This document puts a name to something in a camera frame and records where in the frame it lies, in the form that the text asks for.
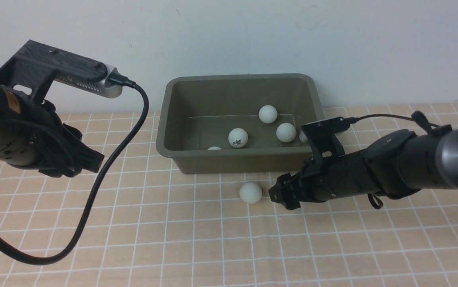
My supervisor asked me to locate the black camera cable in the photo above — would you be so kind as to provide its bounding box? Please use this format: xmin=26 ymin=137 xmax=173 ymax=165
xmin=0 ymin=76 xmax=150 ymax=266
xmin=347 ymin=111 xmax=453 ymax=132

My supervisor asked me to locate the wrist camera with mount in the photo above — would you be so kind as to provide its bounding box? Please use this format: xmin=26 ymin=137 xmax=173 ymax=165
xmin=301 ymin=117 xmax=351 ymax=160
xmin=0 ymin=40 xmax=122 ymax=103

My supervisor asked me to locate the black left camera cable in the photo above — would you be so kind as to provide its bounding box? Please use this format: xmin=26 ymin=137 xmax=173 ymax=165
xmin=0 ymin=76 xmax=150 ymax=266

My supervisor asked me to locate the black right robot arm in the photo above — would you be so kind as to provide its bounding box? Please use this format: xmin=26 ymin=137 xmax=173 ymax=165
xmin=268 ymin=125 xmax=458 ymax=210

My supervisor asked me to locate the white logo table-tennis ball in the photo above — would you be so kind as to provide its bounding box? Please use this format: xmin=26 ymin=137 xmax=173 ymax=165
xmin=228 ymin=128 xmax=249 ymax=148

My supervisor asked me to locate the checkered peach tablecloth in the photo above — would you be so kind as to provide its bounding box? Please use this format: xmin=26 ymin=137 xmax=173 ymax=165
xmin=0 ymin=112 xmax=458 ymax=287

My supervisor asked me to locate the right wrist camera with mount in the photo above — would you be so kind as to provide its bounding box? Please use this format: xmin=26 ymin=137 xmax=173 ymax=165
xmin=301 ymin=117 xmax=351 ymax=160

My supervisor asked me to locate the black right camera cable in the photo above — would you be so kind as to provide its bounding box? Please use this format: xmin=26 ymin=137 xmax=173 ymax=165
xmin=347 ymin=111 xmax=453 ymax=132

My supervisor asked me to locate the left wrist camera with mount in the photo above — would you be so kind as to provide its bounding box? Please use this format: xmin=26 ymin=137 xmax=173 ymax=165
xmin=0 ymin=40 xmax=122 ymax=103

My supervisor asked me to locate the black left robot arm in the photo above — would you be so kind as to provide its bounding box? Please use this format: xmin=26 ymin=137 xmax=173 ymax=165
xmin=0 ymin=85 xmax=105 ymax=178

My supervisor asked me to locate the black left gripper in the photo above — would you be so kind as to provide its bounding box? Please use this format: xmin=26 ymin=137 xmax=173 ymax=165
xmin=12 ymin=100 xmax=105 ymax=178

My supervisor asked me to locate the olive green plastic bin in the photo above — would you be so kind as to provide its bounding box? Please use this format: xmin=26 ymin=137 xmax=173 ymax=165
xmin=156 ymin=73 xmax=324 ymax=175

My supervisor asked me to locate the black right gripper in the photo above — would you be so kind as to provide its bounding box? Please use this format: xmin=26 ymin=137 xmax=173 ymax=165
xmin=268 ymin=155 xmax=367 ymax=210

